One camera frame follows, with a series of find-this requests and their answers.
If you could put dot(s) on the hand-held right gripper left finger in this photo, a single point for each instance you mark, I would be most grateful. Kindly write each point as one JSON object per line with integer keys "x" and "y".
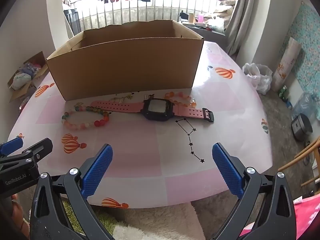
{"x": 97, "y": 172}

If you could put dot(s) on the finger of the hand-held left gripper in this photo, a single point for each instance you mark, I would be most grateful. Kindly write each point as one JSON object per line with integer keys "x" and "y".
{"x": 11, "y": 146}
{"x": 40, "y": 148}

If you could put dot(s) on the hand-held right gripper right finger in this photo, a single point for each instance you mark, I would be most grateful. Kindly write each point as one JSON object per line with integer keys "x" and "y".
{"x": 227, "y": 172}

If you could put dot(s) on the gold earrings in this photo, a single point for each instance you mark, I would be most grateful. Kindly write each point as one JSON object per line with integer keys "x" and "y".
{"x": 127, "y": 96}

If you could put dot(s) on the black wristwatch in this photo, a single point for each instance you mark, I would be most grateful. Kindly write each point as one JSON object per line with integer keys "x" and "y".
{"x": 155, "y": 108}

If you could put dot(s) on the brown cardboard box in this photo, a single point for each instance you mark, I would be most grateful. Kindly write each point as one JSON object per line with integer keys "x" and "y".
{"x": 125, "y": 67}

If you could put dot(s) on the person's left hand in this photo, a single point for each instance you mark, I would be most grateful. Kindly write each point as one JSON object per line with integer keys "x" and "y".
{"x": 20, "y": 215}

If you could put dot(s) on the green shaggy rug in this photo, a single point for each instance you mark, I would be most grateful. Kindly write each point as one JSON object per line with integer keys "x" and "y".
{"x": 105, "y": 220}

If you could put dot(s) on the open cardboard box with clutter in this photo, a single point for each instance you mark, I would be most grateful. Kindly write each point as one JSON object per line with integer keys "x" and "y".
{"x": 22, "y": 90}

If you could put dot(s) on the white fluffy rug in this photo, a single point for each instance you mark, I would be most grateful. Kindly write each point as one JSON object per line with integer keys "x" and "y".
{"x": 155, "y": 222}

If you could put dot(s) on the wooden chair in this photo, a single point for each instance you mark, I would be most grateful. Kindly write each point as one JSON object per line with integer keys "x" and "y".
{"x": 307, "y": 152}

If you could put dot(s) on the grey round bin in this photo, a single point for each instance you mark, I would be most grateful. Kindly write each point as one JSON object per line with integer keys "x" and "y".
{"x": 301, "y": 127}

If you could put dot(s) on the bright pink cloth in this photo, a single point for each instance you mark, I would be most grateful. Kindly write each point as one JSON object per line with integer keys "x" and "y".
{"x": 307, "y": 215}

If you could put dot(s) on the white plastic bag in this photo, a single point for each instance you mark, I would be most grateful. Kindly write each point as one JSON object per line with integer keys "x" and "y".
{"x": 258, "y": 77}

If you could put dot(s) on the clear water bottle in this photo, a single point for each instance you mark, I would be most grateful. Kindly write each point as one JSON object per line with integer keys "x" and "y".
{"x": 303, "y": 105}

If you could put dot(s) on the teal floral cloth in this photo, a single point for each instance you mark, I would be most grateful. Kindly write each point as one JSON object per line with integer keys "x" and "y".
{"x": 307, "y": 42}

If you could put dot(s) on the grey curtain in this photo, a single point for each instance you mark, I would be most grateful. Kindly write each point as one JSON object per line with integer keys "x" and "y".
{"x": 242, "y": 17}

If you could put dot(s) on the pile of household clutter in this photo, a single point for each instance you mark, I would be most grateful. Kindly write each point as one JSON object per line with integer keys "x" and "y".
{"x": 215, "y": 15}

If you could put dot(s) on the white balcony railing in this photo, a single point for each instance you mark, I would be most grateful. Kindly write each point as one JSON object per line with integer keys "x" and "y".
{"x": 150, "y": 7}

